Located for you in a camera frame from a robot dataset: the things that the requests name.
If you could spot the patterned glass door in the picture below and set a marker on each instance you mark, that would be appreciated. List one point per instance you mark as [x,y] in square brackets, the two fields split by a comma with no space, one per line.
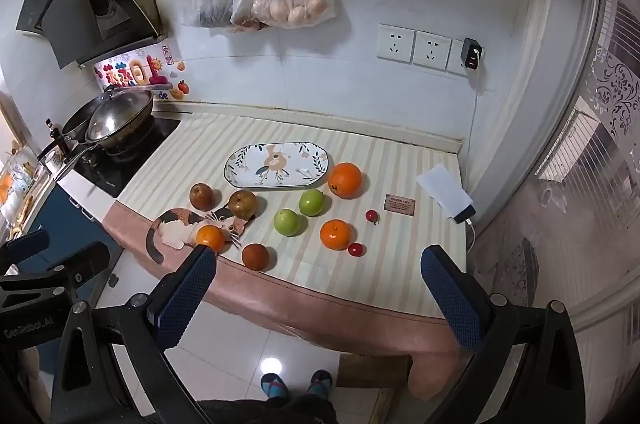
[600,154]

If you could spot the dark sauce bottle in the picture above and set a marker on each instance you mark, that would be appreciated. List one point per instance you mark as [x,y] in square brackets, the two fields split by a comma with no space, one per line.
[52,132]

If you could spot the dark brownish orange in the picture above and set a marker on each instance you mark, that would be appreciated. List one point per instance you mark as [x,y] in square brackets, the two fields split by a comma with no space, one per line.
[255,256]

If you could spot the dark power bank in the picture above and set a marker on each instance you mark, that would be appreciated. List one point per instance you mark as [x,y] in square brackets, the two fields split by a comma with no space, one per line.
[465,214]

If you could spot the medium orange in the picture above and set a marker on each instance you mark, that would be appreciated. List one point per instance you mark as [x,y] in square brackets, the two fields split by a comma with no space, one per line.
[336,234]

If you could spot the colourful lettering wall sticker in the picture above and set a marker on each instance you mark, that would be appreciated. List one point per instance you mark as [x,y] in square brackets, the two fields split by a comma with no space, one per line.
[127,72]

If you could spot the cherry tomato with stem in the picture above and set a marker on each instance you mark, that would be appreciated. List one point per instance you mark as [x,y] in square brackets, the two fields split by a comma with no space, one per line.
[371,215]

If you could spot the white wall socket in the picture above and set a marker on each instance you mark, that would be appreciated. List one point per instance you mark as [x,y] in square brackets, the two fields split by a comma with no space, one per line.
[454,59]
[395,43]
[432,50]

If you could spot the black glass gas stove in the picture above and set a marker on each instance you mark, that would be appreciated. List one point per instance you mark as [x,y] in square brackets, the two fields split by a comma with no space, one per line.
[130,164]

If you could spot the oval bird print plate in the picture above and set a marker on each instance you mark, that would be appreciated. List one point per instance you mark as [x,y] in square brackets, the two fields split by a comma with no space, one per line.
[277,164]

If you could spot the brown cardboard box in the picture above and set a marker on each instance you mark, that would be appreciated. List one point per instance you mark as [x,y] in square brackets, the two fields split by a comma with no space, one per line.
[372,369]

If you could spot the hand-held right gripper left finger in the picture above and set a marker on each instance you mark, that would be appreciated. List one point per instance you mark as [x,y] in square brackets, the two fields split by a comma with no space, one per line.
[186,294]

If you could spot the steel wok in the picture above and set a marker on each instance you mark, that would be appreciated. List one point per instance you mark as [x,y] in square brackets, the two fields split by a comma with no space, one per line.
[122,117]

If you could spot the red seal wall sticker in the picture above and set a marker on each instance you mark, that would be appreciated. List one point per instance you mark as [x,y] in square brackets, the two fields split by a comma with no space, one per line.
[167,54]

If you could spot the black plug-in charger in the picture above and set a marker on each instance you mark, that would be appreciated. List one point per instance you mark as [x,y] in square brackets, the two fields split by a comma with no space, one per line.
[472,53]

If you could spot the small brown label card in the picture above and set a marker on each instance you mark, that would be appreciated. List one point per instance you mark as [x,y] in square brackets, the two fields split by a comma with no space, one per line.
[400,205]

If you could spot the blue patterned slipper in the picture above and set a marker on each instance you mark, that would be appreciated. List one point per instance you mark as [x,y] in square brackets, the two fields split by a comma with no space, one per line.
[320,383]
[274,386]

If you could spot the small bright orange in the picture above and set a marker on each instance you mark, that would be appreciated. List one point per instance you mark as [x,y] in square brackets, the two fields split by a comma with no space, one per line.
[210,236]

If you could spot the large orange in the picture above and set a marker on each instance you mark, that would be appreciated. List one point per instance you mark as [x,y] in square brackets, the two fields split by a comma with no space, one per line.
[345,180]

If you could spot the black frying pan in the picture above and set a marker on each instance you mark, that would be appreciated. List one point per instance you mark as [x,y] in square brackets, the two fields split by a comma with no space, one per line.
[75,122]

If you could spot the green apple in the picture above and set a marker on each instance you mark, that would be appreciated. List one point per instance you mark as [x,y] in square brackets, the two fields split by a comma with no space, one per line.
[311,202]
[287,222]

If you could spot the person's dark fleece clothing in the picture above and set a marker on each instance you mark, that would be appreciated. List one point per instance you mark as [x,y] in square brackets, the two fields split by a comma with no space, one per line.
[270,411]

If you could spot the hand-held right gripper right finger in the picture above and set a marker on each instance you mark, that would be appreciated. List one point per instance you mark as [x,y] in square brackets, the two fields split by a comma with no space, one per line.
[450,299]

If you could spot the stemless cherry tomato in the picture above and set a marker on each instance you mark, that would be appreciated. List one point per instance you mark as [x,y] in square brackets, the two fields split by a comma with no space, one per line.
[355,249]

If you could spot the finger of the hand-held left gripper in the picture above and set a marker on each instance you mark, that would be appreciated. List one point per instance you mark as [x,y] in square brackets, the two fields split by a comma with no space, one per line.
[87,256]
[25,243]

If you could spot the red-brown apple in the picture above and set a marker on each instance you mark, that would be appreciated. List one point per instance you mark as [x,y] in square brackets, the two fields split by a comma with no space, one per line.
[202,196]

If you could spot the white paper sheet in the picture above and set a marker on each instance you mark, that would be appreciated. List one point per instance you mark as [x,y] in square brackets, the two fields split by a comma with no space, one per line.
[442,186]

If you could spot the striped cat print tablecloth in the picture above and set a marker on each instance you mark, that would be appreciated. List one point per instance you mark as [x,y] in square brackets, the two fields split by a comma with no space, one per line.
[310,274]

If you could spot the blue kitchen cabinet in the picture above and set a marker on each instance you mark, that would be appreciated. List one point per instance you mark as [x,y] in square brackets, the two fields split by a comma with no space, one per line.
[65,224]

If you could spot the persimmon wall sticker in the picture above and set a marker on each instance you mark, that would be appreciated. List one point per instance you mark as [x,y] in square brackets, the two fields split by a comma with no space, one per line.
[183,87]

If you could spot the yellow ingot wall sticker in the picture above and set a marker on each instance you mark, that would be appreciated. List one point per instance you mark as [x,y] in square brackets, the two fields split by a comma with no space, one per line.
[175,94]

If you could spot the brown pear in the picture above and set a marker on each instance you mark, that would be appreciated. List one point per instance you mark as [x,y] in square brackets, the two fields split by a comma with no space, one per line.
[243,204]

